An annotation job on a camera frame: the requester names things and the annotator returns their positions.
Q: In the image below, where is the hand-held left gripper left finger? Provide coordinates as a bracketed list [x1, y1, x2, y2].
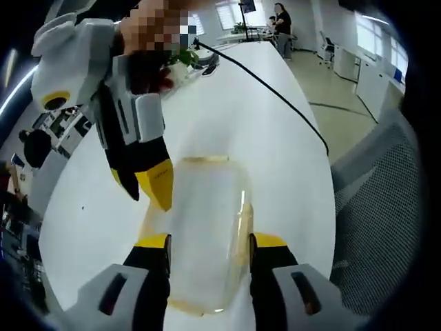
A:
[43, 232, 172, 331]

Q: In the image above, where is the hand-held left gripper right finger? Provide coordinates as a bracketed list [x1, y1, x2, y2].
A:
[249, 232, 376, 331]

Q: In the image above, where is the clear box with yellow plastic buckles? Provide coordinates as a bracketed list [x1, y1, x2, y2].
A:
[137, 155, 256, 317]

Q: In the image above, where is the person's right hand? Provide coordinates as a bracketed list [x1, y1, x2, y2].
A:
[115, 51, 174, 96]

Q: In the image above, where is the large potted green plant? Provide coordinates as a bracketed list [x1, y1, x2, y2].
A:
[167, 48, 201, 86]

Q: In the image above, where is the black stand with round base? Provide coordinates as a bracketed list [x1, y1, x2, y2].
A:
[192, 36, 221, 76]

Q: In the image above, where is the grey mesh office chair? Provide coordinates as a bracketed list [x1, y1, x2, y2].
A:
[329, 110, 425, 319]

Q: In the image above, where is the black pole with screen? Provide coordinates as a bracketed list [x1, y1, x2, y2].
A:
[238, 0, 256, 44]

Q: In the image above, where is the white office chair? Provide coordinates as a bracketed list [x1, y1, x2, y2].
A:
[318, 30, 336, 67]

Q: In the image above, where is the white cabinet row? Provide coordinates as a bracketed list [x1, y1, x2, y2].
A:
[332, 44, 408, 117]

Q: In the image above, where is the black cable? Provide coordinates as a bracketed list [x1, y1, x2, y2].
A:
[198, 41, 331, 157]

